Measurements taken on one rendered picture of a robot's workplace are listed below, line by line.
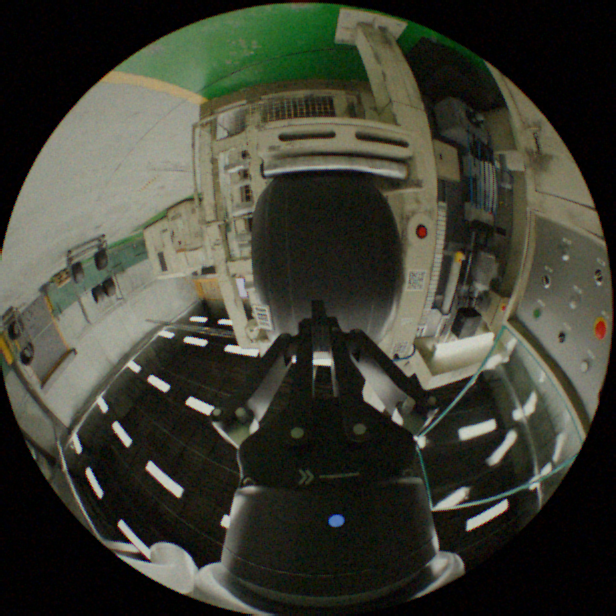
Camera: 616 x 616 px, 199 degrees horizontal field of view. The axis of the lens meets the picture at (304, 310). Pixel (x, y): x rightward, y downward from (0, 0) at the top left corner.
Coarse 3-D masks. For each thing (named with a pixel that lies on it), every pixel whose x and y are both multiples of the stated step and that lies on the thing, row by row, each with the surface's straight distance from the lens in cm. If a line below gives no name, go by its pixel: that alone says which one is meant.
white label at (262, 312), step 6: (252, 306) 36; (258, 306) 34; (264, 306) 34; (258, 312) 35; (264, 312) 34; (258, 318) 37; (264, 318) 35; (270, 318) 34; (258, 324) 38; (264, 324) 37; (270, 324) 35; (270, 330) 37
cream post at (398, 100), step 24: (360, 24) 112; (360, 48) 105; (384, 48) 95; (384, 72) 79; (408, 72) 86; (384, 96) 74; (408, 96) 75; (384, 120) 72; (408, 120) 67; (432, 144) 68; (432, 168) 64; (408, 192) 57; (432, 192) 62; (408, 216) 56; (432, 216) 62; (408, 240) 57; (432, 240) 62; (408, 264) 59; (408, 312) 67; (408, 336) 74
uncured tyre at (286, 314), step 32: (288, 192) 37; (320, 192) 36; (352, 192) 37; (256, 224) 37; (288, 224) 32; (320, 224) 31; (352, 224) 32; (384, 224) 35; (256, 256) 34; (288, 256) 30; (320, 256) 30; (352, 256) 30; (384, 256) 32; (256, 288) 35; (288, 288) 30; (320, 288) 30; (352, 288) 31; (384, 288) 33; (288, 320) 33; (352, 320) 34; (384, 320) 37; (320, 352) 41
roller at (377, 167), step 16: (288, 160) 44; (304, 160) 43; (320, 160) 43; (336, 160) 43; (352, 160) 44; (368, 160) 46; (384, 160) 48; (272, 176) 44; (384, 176) 48; (400, 176) 49
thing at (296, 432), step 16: (304, 336) 15; (304, 352) 13; (304, 368) 12; (304, 384) 10; (288, 400) 9; (304, 400) 9; (288, 416) 8; (304, 416) 8; (288, 432) 8; (304, 432) 8; (304, 448) 8
